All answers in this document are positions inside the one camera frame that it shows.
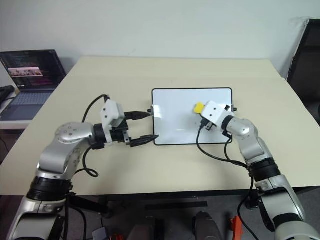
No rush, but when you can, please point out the black table clamp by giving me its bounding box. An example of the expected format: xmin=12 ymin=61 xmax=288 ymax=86
xmin=245 ymin=192 xmax=260 ymax=210

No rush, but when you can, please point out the black-framed small whiteboard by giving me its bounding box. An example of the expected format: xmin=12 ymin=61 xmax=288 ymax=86
xmin=147 ymin=87 xmax=238 ymax=146

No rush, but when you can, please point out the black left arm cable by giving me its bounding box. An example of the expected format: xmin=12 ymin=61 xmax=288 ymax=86
xmin=72 ymin=93 xmax=111 ymax=178

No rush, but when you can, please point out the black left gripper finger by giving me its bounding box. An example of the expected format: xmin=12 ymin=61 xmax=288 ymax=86
xmin=124 ymin=111 xmax=153 ymax=122
xmin=129 ymin=134 xmax=160 ymax=149

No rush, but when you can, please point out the orange plastic clamp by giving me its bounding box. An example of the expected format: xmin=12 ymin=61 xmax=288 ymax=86
xmin=229 ymin=215 xmax=245 ymax=240

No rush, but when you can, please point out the black bag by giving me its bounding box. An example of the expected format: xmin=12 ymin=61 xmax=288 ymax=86
xmin=0 ymin=84 xmax=16 ymax=111

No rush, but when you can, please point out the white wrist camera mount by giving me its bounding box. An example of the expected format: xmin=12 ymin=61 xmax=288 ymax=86
xmin=201 ymin=100 xmax=236 ymax=131
xmin=99 ymin=99 xmax=125 ymax=147

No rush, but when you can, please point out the black table frame bar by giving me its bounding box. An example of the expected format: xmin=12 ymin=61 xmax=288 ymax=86
xmin=98 ymin=190 xmax=258 ymax=201

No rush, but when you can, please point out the dark rounded shape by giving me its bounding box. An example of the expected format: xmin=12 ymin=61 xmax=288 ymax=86
xmin=128 ymin=216 xmax=161 ymax=240
xmin=191 ymin=211 xmax=222 ymax=240

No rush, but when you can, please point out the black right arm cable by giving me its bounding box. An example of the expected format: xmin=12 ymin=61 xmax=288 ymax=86
xmin=195 ymin=121 xmax=262 ymax=240

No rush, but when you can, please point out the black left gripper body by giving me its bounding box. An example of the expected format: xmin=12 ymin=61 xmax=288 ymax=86
xmin=111 ymin=118 xmax=133 ymax=147

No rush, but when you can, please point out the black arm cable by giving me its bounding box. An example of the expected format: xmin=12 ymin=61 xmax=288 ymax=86
xmin=72 ymin=93 xmax=111 ymax=178
xmin=195 ymin=121 xmax=262 ymax=240

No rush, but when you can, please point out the open grey laptop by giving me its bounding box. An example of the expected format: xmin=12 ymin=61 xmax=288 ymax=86
xmin=0 ymin=49 xmax=68 ymax=122

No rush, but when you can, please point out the yellow whiteboard eraser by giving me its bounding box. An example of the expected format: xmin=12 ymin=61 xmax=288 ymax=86
xmin=191 ymin=101 xmax=207 ymax=115

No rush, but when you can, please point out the grey flat card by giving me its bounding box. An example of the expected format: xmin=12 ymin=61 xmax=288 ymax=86
xmin=91 ymin=226 xmax=109 ymax=240

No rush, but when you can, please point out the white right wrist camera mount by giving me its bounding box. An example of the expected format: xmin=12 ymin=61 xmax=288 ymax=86
xmin=201 ymin=100 xmax=236 ymax=131

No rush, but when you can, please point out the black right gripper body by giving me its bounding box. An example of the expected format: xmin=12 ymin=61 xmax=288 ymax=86
xmin=199 ymin=117 xmax=218 ymax=132

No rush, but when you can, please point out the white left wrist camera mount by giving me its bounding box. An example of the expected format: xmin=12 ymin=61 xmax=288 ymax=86
xmin=99 ymin=99 xmax=125 ymax=147

